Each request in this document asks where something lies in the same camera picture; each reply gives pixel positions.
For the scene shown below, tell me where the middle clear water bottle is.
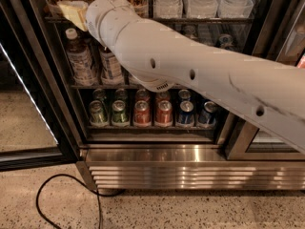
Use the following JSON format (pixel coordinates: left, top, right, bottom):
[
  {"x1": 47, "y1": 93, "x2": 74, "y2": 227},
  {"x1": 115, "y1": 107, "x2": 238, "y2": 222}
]
[{"x1": 183, "y1": 0, "x2": 218, "y2": 19}]

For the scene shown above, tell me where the open glass fridge door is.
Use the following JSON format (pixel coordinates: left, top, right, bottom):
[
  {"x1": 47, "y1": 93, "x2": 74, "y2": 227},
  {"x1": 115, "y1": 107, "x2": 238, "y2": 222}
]
[{"x1": 0, "y1": 0, "x2": 79, "y2": 172}]

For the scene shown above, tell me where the middle tea bottle white cap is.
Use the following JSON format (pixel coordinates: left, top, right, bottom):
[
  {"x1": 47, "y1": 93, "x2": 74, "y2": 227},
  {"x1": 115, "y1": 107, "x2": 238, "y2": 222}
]
[{"x1": 99, "y1": 46, "x2": 124, "y2": 85}]

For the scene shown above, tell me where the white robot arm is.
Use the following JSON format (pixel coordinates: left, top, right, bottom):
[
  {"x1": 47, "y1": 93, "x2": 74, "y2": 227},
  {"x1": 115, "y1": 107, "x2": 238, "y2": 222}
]
[{"x1": 58, "y1": 0, "x2": 305, "y2": 152}]

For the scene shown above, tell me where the left clear water bottle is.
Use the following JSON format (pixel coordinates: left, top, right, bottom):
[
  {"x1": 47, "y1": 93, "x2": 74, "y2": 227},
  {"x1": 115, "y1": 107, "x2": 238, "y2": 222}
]
[{"x1": 153, "y1": 0, "x2": 183, "y2": 19}]

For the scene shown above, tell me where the left tea bottle white cap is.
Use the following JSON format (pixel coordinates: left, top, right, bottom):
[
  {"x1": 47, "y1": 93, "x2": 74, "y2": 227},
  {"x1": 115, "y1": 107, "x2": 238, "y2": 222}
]
[{"x1": 65, "y1": 28, "x2": 97, "y2": 86}]

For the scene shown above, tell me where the front right blue can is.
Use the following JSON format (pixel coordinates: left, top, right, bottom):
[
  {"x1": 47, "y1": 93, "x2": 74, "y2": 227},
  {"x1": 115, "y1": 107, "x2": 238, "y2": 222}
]
[{"x1": 198, "y1": 100, "x2": 218, "y2": 126}]

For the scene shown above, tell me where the front left red can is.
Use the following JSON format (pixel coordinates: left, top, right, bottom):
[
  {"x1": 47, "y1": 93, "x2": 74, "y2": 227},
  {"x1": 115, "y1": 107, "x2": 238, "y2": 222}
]
[{"x1": 133, "y1": 100, "x2": 151, "y2": 127}]

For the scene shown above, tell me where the clear water bottle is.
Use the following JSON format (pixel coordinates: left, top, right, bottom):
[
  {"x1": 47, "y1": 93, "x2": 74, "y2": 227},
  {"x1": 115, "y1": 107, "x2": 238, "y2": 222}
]
[
  {"x1": 153, "y1": 0, "x2": 183, "y2": 19},
  {"x1": 183, "y1": 0, "x2": 218, "y2": 19},
  {"x1": 217, "y1": 0, "x2": 254, "y2": 18}
]

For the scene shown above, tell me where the red can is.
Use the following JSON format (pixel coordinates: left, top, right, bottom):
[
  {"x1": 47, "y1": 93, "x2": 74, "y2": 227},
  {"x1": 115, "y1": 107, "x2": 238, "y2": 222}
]
[
  {"x1": 133, "y1": 100, "x2": 151, "y2": 127},
  {"x1": 155, "y1": 100, "x2": 173, "y2": 127}
]

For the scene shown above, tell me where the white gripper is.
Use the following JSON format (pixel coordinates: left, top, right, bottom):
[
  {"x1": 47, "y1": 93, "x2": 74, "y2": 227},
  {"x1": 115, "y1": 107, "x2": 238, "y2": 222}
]
[{"x1": 57, "y1": 0, "x2": 133, "y2": 46}]

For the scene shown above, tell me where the right glass fridge door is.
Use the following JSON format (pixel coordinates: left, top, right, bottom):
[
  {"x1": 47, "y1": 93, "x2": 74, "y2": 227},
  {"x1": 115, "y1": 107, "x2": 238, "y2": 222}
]
[{"x1": 225, "y1": 114, "x2": 305, "y2": 160}]

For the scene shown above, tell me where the black power cable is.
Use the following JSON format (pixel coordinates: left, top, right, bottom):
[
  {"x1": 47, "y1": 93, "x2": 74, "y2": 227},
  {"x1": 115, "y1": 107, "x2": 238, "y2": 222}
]
[{"x1": 35, "y1": 173, "x2": 126, "y2": 229}]

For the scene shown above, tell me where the green can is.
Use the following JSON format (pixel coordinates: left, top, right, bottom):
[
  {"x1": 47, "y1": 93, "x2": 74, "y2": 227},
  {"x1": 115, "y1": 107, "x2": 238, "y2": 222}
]
[
  {"x1": 89, "y1": 100, "x2": 109, "y2": 127},
  {"x1": 112, "y1": 100, "x2": 130, "y2": 126}
]

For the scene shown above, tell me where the front left green can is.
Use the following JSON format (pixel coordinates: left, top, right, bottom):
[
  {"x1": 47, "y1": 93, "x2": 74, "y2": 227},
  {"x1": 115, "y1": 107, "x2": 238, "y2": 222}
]
[{"x1": 89, "y1": 100, "x2": 109, "y2": 127}]

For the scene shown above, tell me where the right clear water bottle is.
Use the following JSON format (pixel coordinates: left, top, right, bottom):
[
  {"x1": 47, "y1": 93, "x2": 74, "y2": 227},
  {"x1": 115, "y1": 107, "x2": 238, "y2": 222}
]
[{"x1": 217, "y1": 0, "x2": 254, "y2": 18}]

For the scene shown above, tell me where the tea bottle white cap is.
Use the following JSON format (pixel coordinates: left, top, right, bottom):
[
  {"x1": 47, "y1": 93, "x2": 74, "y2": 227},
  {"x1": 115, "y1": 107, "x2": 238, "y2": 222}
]
[
  {"x1": 99, "y1": 46, "x2": 124, "y2": 85},
  {"x1": 65, "y1": 28, "x2": 97, "y2": 86}
]

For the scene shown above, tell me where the front right red can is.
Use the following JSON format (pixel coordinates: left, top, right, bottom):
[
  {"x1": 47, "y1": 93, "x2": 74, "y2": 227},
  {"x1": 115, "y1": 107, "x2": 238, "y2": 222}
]
[{"x1": 155, "y1": 100, "x2": 173, "y2": 127}]

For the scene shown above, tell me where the rear blue silver can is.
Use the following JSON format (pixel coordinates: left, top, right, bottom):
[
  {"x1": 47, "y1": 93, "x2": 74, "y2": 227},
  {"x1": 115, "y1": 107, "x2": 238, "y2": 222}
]
[{"x1": 216, "y1": 34, "x2": 235, "y2": 51}]

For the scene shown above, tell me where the front left blue can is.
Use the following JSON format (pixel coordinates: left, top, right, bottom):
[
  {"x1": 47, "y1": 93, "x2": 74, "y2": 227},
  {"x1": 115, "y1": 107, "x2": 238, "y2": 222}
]
[{"x1": 176, "y1": 100, "x2": 194, "y2": 127}]

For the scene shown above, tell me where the front right green can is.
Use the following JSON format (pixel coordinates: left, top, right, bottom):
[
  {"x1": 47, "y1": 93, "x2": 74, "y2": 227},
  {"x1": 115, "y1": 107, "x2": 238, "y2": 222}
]
[{"x1": 112, "y1": 100, "x2": 130, "y2": 126}]

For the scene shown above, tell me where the stainless steel fridge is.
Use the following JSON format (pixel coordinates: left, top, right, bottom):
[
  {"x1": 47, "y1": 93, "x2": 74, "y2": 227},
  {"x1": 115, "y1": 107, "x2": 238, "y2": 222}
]
[{"x1": 30, "y1": 0, "x2": 305, "y2": 191}]

